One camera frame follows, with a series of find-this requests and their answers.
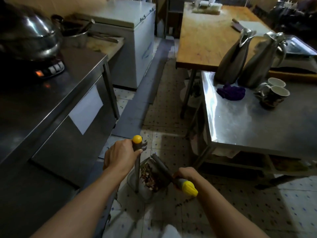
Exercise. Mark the steel tray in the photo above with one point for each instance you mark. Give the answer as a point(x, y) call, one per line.
point(299, 47)

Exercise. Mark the person's left thumb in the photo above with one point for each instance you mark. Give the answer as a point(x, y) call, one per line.
point(138, 151)

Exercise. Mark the wooden top table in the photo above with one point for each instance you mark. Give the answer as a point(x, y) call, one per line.
point(205, 39)

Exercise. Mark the person's left forearm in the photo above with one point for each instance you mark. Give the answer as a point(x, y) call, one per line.
point(81, 205)

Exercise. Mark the thick pale chopping block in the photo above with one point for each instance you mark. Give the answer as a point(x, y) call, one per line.
point(206, 9)

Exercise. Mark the black induction cooker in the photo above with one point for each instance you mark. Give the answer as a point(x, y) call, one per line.
point(47, 70)

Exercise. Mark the person's right forearm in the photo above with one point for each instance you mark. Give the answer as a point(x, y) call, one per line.
point(227, 210)

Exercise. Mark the steel ladle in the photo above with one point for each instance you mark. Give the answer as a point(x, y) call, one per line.
point(88, 25)

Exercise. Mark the white mug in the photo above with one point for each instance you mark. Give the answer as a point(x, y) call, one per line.
point(276, 82)

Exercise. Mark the white paper sheet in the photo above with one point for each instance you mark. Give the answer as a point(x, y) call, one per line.
point(85, 109)

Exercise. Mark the dark patterned mug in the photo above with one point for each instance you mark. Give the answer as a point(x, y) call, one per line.
point(273, 96)

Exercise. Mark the steel pot with utensils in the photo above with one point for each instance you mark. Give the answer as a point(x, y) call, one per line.
point(74, 34)

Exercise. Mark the brown wooden board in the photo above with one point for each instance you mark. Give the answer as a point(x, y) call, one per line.
point(294, 73)

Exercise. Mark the cleaver knife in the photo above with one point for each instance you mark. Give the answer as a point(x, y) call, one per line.
point(237, 25)

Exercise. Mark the purple cloth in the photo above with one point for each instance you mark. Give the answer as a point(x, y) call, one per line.
point(231, 92)

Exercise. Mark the white cutting board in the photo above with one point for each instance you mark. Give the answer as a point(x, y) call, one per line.
point(257, 27)

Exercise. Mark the steel thermos jug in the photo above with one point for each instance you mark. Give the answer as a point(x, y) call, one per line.
point(257, 64)
point(232, 59)

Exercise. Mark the large steel pot with lid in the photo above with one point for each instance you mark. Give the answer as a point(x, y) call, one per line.
point(27, 32)

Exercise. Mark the person's right hand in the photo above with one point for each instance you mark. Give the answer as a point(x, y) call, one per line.
point(189, 173)

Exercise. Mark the grey floor mat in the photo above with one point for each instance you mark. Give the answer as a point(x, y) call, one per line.
point(143, 91)

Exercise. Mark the white chest freezer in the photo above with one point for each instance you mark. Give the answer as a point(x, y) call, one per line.
point(138, 39)

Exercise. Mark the swept debris pile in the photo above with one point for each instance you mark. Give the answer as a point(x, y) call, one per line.
point(152, 178)

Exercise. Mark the person's left hand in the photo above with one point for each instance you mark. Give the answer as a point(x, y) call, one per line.
point(120, 156)

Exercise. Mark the person's right fingers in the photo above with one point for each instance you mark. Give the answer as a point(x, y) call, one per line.
point(177, 176)

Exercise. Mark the stainless steel table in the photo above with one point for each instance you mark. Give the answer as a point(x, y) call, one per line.
point(252, 123)

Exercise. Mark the steel tongs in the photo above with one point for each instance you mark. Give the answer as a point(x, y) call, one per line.
point(104, 37)

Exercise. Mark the stainless steel counter cabinet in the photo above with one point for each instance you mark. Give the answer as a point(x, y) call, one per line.
point(49, 136)

